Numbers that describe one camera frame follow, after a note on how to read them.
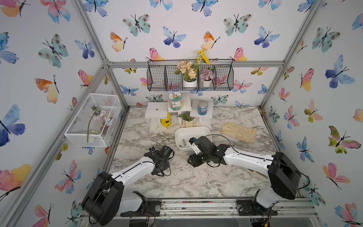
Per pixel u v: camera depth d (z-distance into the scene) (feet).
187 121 3.17
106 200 1.34
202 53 2.66
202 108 2.96
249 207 2.39
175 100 2.71
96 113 2.44
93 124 2.35
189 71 2.65
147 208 2.40
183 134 3.41
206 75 2.92
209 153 2.11
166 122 3.33
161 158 2.08
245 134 3.39
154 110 3.21
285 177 1.43
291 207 2.48
